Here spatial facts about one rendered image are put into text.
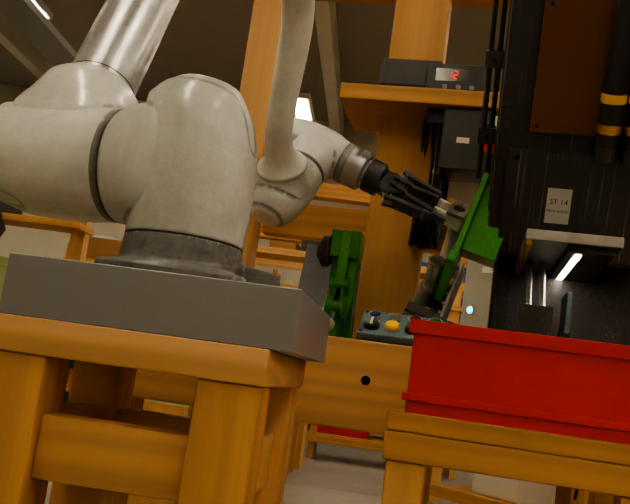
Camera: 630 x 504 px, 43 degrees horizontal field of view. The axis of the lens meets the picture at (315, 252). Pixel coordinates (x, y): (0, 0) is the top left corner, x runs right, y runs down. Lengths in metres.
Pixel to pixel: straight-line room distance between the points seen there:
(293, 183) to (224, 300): 0.78
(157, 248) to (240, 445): 0.27
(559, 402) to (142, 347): 0.52
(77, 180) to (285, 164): 0.64
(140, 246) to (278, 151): 0.66
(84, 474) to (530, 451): 0.52
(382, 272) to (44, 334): 1.19
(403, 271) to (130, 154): 1.08
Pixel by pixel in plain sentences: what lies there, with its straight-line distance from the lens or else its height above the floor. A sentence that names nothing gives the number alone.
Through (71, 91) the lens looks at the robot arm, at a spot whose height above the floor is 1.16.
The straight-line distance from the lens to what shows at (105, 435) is 0.92.
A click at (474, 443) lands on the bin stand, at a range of 1.04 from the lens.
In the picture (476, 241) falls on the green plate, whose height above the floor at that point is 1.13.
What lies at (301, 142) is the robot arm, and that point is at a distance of 1.74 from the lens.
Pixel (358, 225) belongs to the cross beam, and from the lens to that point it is 2.11.
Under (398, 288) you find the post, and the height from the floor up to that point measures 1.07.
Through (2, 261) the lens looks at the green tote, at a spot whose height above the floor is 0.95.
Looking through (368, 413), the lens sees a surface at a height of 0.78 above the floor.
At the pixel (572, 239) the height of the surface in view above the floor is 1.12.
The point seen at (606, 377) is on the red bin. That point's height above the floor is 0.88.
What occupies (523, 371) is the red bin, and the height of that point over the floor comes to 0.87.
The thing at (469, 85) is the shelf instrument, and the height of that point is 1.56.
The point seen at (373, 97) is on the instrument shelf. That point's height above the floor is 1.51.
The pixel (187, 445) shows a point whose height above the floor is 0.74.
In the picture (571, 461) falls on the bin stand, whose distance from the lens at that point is 1.04.
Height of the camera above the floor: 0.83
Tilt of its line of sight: 9 degrees up
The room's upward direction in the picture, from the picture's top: 8 degrees clockwise
